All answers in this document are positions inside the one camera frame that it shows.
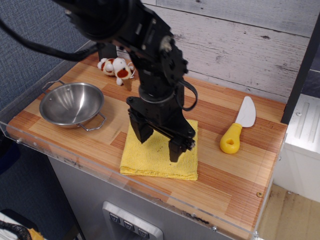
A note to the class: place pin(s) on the yellow cloth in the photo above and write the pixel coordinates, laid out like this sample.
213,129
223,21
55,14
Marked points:
152,159

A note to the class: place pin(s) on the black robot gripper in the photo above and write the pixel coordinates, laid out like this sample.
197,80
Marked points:
165,117

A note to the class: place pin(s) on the white brown plush dog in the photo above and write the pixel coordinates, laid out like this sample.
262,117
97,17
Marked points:
119,68

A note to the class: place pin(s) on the black vertical post left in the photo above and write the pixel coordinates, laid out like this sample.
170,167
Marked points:
109,51

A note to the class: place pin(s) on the yellow handled toy knife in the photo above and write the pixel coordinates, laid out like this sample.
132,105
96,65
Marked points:
230,141

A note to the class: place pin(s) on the stainless steel bowl with handles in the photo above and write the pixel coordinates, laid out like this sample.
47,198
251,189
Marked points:
72,105

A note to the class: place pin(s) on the clear acrylic table guard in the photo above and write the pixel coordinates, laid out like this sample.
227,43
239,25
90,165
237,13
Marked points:
240,65

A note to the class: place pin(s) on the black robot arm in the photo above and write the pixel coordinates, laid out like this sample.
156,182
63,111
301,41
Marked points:
161,67

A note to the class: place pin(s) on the black vertical post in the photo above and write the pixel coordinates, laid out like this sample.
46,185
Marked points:
304,69
109,51

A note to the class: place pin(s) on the white aluminium block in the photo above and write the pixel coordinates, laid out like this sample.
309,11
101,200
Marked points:
298,167

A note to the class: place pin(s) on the silver control panel with buttons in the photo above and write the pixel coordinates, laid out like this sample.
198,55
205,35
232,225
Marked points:
127,226

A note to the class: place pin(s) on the black vertical post right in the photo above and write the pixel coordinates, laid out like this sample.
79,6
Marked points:
304,69

